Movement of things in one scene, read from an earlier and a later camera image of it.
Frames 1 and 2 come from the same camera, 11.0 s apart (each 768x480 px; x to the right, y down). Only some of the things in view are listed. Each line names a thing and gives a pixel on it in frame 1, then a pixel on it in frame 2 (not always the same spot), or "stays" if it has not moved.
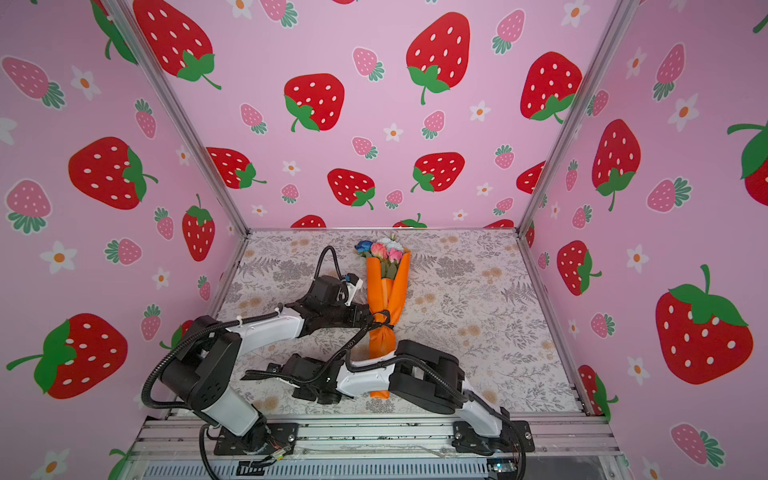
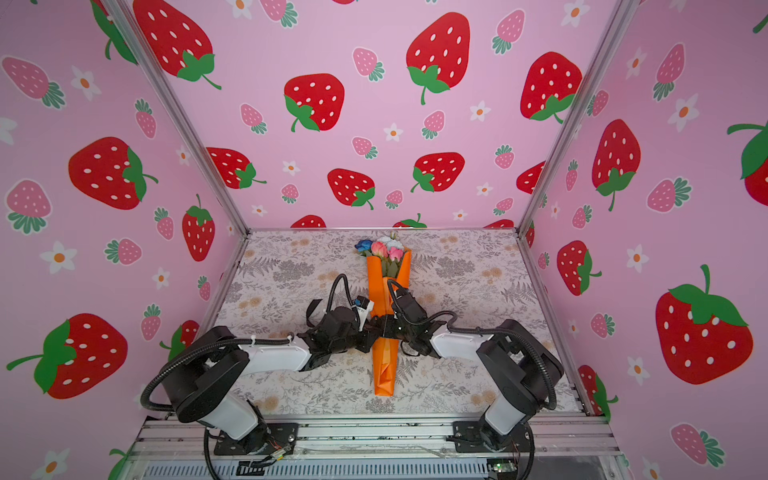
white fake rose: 394,245 stays
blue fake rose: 363,246 stays
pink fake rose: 378,249 stays
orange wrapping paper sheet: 382,294 stays
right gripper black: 301,393 to 387,325
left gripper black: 355,314 to 367,331
